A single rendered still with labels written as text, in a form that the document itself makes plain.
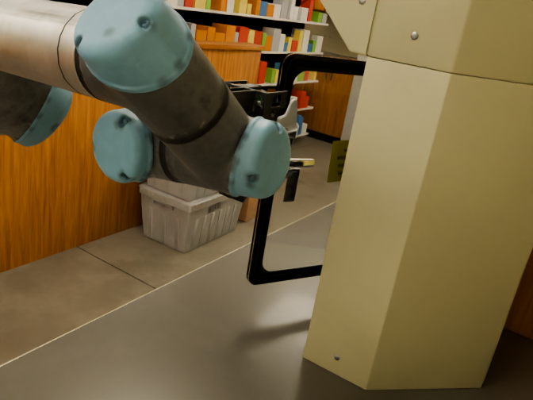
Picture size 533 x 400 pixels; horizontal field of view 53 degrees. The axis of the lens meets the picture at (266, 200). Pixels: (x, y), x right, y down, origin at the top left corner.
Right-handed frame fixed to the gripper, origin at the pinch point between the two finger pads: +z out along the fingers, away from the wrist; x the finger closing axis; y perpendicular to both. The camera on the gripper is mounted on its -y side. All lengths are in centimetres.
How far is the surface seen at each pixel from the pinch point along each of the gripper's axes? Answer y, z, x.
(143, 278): -128, 115, 134
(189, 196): -92, 152, 139
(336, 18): 17.0, -3.8, -6.1
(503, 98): 11.2, 1.8, -28.0
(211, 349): -33.9, -12.6, 0.1
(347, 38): 14.9, -3.8, -8.2
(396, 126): 5.4, -3.8, -17.4
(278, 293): -33.9, 10.2, 1.9
